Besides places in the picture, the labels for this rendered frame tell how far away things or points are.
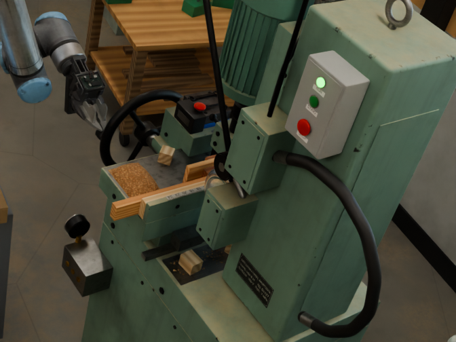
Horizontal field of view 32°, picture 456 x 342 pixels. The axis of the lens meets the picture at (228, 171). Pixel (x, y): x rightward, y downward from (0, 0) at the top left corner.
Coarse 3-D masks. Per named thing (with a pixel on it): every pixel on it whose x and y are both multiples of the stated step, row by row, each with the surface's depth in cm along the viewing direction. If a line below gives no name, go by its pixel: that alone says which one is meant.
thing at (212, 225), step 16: (208, 192) 165; (224, 192) 166; (208, 208) 166; (224, 208) 162; (240, 208) 165; (208, 224) 167; (224, 224) 165; (240, 224) 168; (208, 240) 168; (224, 240) 169; (240, 240) 173
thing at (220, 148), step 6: (228, 120) 188; (216, 126) 186; (216, 132) 186; (222, 132) 185; (216, 138) 188; (222, 138) 186; (210, 144) 190; (216, 144) 188; (222, 144) 186; (216, 150) 189; (222, 150) 187
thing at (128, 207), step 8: (184, 184) 187; (152, 192) 182; (160, 192) 183; (120, 200) 177; (128, 200) 178; (136, 200) 179; (112, 208) 177; (120, 208) 176; (128, 208) 178; (136, 208) 180; (112, 216) 178; (120, 216) 178
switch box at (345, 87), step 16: (320, 64) 134; (336, 64) 135; (304, 80) 138; (336, 80) 132; (352, 80) 132; (368, 80) 134; (304, 96) 139; (320, 96) 136; (336, 96) 133; (352, 96) 134; (304, 112) 140; (320, 112) 137; (336, 112) 134; (352, 112) 137; (288, 128) 144; (320, 128) 138; (336, 128) 137; (304, 144) 142; (320, 144) 138; (336, 144) 140
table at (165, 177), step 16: (160, 144) 208; (144, 160) 196; (176, 160) 199; (192, 160) 201; (112, 176) 189; (160, 176) 193; (176, 176) 195; (112, 192) 189; (128, 224) 186; (144, 224) 180; (160, 224) 183; (176, 224) 186; (192, 224) 190; (144, 240) 183
